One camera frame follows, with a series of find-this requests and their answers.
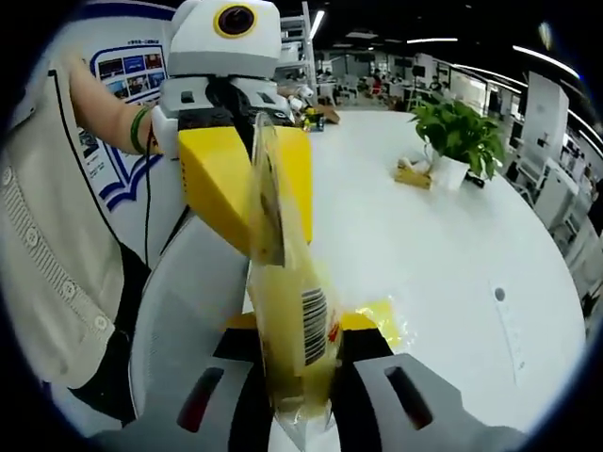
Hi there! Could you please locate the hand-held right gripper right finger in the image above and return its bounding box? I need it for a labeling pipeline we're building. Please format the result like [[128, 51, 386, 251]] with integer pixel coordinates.
[[329, 313, 527, 452]]

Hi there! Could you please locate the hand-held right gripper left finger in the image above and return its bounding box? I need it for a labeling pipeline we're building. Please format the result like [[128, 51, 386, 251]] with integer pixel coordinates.
[[91, 313, 275, 452]]

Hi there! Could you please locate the yellow silicone block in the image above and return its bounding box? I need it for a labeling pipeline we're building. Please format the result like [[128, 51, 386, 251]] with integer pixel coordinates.
[[355, 294, 416, 353], [247, 111, 346, 449]]

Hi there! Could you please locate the yellow wooden box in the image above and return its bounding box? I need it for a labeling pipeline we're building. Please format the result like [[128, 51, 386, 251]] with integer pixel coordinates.
[[393, 157, 435, 190]]

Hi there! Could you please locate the green potted plant white pot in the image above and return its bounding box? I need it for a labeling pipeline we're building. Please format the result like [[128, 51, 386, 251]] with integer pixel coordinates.
[[408, 96, 509, 192]]

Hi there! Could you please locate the person's beige knit cardigan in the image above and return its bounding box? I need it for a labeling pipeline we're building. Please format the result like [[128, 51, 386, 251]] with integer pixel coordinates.
[[0, 65, 117, 391]]

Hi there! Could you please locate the white square pillar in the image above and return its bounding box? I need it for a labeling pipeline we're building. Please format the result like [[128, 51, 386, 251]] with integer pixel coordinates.
[[523, 70, 571, 156]]

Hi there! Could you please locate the black cable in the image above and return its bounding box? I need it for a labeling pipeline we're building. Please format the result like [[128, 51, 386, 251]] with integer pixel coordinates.
[[140, 126, 159, 269]]

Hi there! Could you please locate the green bracelet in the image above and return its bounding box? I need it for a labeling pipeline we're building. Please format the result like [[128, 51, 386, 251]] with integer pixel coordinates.
[[129, 105, 153, 156]]

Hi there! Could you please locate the blue framed wall poster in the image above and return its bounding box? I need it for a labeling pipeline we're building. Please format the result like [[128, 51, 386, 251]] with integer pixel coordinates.
[[77, 42, 171, 214]]

